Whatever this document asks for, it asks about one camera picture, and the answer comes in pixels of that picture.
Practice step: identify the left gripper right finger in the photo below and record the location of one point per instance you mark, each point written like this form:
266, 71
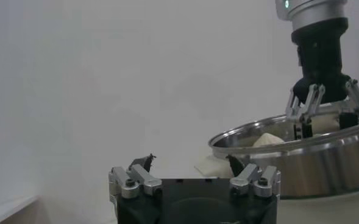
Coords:
246, 179

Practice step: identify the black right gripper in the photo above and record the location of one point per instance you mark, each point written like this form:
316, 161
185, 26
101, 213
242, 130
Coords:
319, 61

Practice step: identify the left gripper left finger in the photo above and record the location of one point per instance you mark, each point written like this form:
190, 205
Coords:
142, 180

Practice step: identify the white steamed baozi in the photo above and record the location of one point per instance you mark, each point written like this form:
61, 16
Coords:
267, 140
327, 123

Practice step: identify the stainless steel pot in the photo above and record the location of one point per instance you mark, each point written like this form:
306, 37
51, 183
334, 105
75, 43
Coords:
319, 170

